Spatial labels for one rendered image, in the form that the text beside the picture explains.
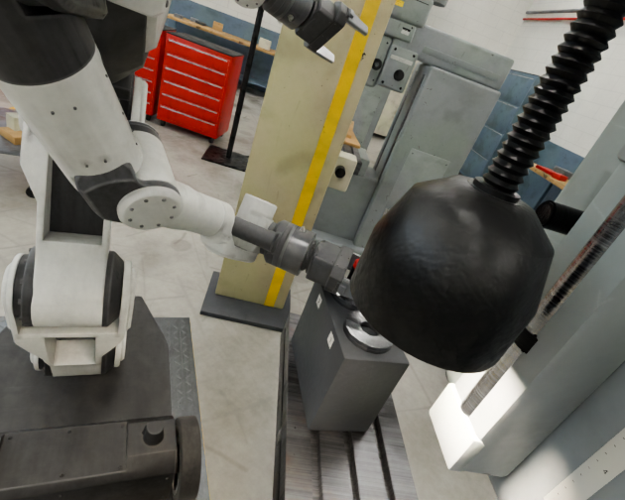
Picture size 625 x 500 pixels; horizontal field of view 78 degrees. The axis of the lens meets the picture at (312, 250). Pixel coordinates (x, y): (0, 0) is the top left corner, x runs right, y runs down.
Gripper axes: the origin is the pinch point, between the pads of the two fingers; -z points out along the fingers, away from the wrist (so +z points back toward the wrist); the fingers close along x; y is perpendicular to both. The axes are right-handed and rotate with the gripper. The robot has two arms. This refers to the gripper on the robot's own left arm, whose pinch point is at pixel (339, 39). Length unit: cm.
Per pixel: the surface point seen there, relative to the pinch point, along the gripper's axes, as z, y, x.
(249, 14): -217, 614, -505
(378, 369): -5, -70, 7
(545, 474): 21, -76, 40
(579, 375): 23, -71, 43
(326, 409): -2, -77, -3
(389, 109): -490, 458, -372
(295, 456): 1, -84, -6
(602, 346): 24, -69, 44
